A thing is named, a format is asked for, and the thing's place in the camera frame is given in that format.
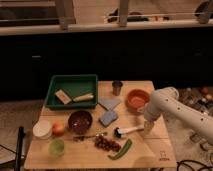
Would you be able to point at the green cup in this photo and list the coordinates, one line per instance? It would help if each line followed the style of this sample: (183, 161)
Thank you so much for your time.
(56, 147)

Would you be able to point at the green okra pod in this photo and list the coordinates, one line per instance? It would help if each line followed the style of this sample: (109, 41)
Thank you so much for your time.
(122, 151)

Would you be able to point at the metal spoon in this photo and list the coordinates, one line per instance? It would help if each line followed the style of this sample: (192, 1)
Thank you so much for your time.
(81, 138)

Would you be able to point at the green plastic tray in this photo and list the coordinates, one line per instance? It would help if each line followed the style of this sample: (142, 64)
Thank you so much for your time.
(74, 86)

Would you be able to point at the orange fruit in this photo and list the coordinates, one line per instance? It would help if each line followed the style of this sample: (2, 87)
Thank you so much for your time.
(58, 129)

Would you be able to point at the bunch of red grapes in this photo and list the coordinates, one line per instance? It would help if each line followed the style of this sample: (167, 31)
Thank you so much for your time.
(106, 144)

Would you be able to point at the purple bowl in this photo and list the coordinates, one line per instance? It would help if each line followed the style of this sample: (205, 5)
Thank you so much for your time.
(80, 122)

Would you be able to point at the white bowl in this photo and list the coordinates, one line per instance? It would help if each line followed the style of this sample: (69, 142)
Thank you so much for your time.
(42, 129)

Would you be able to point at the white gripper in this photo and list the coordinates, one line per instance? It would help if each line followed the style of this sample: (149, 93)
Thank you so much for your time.
(148, 126)

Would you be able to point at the blue sponge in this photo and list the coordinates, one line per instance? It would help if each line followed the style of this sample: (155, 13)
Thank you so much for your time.
(108, 117)

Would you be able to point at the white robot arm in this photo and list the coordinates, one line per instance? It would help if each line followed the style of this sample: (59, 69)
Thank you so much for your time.
(166, 100)

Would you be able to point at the white black dish brush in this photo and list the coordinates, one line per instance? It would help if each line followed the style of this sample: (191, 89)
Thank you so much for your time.
(120, 132)

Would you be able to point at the orange bowl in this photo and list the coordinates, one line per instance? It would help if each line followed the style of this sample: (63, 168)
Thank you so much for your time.
(137, 99)

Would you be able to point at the grey blue cloth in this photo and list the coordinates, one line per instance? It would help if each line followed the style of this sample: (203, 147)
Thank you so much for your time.
(109, 104)

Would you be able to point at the metal cup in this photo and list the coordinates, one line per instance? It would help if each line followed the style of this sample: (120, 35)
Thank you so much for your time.
(117, 85)

